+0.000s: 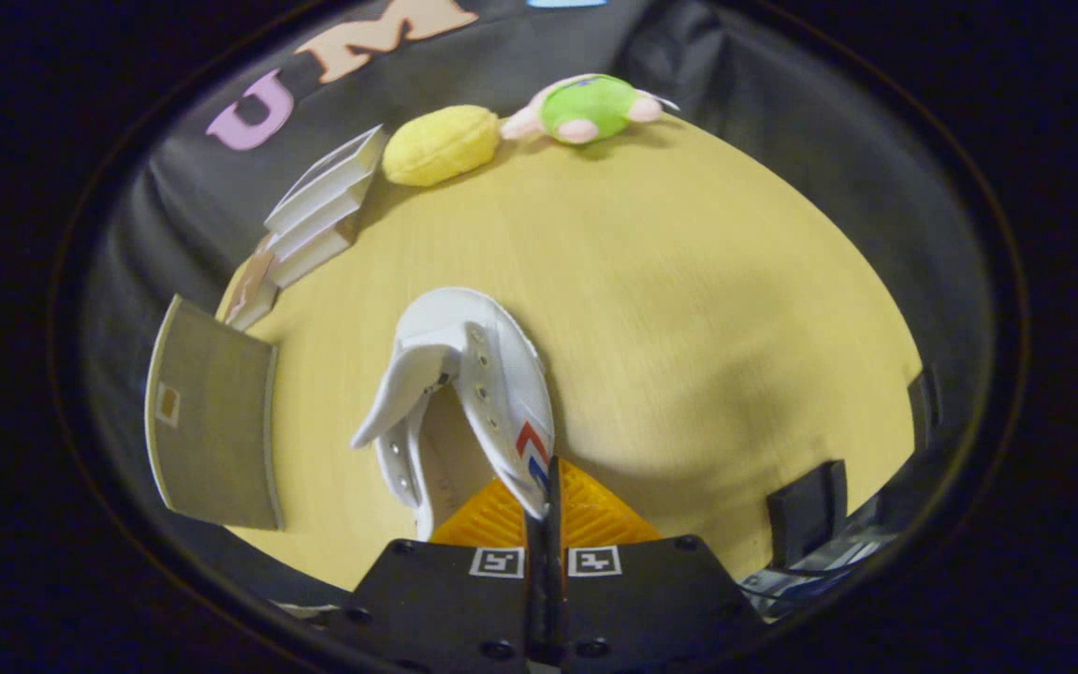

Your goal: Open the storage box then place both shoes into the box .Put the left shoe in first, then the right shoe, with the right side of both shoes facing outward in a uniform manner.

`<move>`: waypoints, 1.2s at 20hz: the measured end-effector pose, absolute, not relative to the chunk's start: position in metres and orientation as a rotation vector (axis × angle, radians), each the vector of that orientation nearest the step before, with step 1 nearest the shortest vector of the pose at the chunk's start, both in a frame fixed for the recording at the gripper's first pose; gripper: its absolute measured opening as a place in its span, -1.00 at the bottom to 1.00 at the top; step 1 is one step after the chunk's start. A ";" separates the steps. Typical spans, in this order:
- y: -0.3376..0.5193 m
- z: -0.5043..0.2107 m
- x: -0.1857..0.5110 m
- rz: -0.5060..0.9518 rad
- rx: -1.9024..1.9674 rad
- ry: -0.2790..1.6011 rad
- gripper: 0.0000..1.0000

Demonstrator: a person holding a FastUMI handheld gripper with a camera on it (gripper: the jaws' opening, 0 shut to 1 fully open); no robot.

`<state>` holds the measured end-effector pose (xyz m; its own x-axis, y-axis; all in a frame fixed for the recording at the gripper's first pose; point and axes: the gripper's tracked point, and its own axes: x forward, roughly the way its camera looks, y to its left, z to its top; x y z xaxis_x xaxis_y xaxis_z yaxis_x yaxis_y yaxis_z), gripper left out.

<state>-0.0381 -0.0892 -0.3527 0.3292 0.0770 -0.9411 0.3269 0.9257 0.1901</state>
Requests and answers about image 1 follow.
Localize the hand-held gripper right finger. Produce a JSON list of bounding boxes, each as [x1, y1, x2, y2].
[[545, 457, 768, 674]]

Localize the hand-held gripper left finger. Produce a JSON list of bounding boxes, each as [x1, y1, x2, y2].
[[326, 457, 547, 674]]

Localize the white shoe with red-blue mark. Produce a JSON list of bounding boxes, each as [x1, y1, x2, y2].
[[350, 287, 556, 542]]

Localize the black table clamp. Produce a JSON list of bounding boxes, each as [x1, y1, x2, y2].
[[766, 459, 849, 571]]

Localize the beige patterned book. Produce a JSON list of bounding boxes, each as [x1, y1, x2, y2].
[[221, 236, 280, 331]]

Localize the white stacked books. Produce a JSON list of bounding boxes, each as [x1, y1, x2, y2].
[[263, 125, 386, 289]]

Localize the yellow plush toy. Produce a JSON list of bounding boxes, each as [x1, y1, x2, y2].
[[382, 105, 503, 187]]

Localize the green and pink plush toy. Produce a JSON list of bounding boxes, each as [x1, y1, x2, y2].
[[500, 73, 680, 146]]

